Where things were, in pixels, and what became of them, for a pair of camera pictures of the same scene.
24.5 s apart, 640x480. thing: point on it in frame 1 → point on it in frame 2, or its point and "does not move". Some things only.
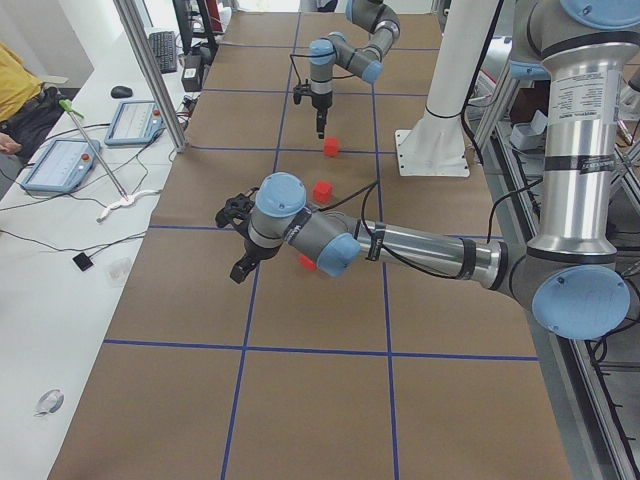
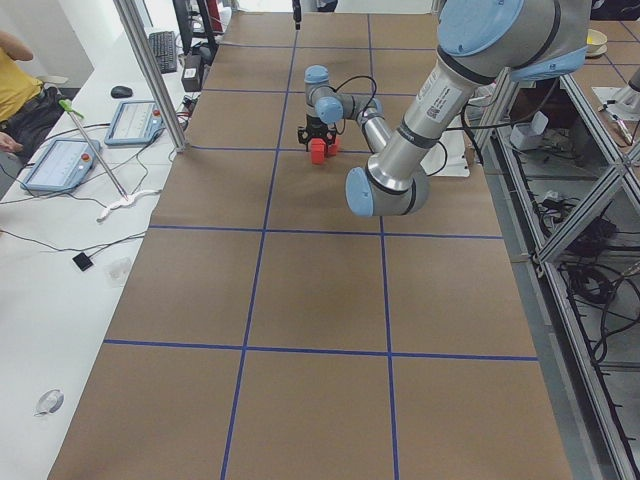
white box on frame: [528, 136] does not move
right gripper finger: [320, 123] → [296, 10]
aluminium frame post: [154, 74] does not move
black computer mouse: [121, 92] does not move
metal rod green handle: [67, 105] does not move
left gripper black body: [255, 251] → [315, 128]
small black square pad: [83, 261] does not move
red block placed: [331, 146] does not move
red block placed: [304, 260] → [319, 151]
